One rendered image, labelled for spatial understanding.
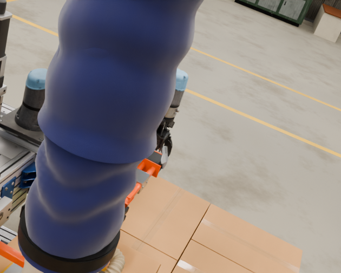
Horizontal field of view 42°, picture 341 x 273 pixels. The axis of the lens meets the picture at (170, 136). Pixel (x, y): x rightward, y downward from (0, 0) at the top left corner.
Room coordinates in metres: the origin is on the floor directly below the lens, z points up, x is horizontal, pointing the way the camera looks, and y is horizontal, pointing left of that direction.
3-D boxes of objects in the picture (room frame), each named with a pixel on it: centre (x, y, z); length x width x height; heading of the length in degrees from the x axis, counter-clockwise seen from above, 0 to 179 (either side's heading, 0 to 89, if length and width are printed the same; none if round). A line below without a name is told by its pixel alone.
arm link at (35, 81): (1.63, 0.57, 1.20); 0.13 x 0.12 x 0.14; 140
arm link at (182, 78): (1.35, 0.05, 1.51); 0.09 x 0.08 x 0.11; 50
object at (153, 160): (1.36, 0.02, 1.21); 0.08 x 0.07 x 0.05; 170
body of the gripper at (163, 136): (1.34, 0.04, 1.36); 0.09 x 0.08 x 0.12; 170
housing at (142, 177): (1.23, 0.05, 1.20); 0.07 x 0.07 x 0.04; 80
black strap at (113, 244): (0.78, 0.14, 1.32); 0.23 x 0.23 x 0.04
